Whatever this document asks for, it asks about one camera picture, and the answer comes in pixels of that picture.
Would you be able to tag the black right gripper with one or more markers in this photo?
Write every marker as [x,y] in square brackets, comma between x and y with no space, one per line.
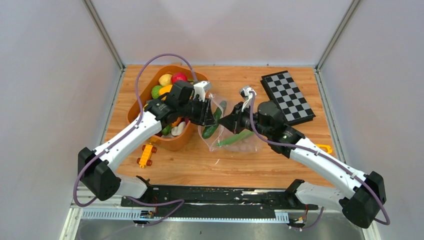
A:
[232,122]

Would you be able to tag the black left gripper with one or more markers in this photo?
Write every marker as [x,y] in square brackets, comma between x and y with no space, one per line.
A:
[206,117]

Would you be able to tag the light green pepper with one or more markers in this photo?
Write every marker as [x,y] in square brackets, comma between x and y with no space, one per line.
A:
[235,138]

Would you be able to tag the clear zip top bag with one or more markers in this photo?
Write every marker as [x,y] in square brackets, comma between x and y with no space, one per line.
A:
[218,137]

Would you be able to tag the yellow bell pepper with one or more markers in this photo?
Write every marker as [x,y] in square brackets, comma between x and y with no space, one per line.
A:
[165,89]

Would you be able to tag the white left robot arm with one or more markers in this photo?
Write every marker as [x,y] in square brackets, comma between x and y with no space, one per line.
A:
[97,168]

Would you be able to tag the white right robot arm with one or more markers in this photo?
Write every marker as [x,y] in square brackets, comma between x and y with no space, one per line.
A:
[358,195]

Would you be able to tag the white garlic bulb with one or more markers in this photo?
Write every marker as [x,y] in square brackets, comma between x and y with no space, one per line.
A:
[178,130]

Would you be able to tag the green mango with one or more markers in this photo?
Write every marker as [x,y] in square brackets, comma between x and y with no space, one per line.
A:
[167,130]

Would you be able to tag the yellow lemon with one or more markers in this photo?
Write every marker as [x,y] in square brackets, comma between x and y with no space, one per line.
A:
[165,80]

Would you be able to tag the green lime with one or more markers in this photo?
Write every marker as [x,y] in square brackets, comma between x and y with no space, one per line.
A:
[155,91]

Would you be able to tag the black white checkerboard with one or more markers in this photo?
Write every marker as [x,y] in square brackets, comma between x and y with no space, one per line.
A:
[281,88]

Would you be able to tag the orange plastic basket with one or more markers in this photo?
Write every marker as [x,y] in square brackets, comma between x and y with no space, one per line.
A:
[171,144]

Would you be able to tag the yellow toy car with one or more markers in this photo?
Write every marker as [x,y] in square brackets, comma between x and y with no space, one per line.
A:
[145,160]

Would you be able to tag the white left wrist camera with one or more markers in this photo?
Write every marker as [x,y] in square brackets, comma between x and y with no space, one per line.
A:
[200,90]

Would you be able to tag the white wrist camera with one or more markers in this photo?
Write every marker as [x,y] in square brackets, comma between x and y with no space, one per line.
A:
[247,93]
[200,90]

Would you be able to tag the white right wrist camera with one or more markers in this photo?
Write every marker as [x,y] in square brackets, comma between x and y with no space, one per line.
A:
[247,93]

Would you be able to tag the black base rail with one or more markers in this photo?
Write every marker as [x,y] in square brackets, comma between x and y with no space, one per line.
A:
[222,202]

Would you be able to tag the white slotted cable duct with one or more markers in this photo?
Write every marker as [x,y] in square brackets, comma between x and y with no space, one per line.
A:
[142,215]

